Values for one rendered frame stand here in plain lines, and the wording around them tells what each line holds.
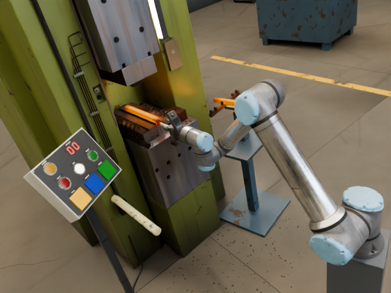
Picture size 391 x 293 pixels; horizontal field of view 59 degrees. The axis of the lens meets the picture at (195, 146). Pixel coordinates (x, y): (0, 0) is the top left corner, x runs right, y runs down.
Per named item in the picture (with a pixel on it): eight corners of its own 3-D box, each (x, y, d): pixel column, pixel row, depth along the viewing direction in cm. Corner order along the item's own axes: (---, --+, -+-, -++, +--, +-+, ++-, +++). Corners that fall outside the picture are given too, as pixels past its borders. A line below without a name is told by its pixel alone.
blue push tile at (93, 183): (105, 184, 160) (93, 172, 158) (96, 195, 154) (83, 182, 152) (103, 185, 161) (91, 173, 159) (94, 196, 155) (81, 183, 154)
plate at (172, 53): (182, 65, 211) (176, 38, 202) (171, 71, 207) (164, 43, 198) (180, 65, 213) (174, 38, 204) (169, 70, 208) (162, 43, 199)
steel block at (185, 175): (210, 176, 232) (197, 119, 208) (167, 209, 213) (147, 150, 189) (160, 151, 270) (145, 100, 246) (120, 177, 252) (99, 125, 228)
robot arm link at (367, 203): (387, 222, 145) (391, 190, 135) (368, 248, 136) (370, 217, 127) (352, 207, 155) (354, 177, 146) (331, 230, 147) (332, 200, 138)
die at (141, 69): (157, 71, 186) (152, 54, 181) (127, 86, 176) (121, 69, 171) (117, 62, 215) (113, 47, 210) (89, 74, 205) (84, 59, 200)
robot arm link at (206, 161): (221, 164, 183) (218, 145, 177) (206, 175, 178) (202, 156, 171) (209, 158, 190) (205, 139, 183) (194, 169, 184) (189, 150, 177)
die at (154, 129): (173, 127, 205) (169, 115, 200) (146, 144, 195) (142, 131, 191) (134, 111, 234) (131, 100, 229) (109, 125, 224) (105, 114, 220)
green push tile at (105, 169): (117, 170, 167) (106, 159, 166) (108, 180, 162) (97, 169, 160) (115, 171, 169) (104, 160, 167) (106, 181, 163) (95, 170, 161)
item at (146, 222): (163, 232, 180) (160, 225, 177) (155, 238, 178) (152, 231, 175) (120, 199, 211) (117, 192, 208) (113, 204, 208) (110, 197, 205)
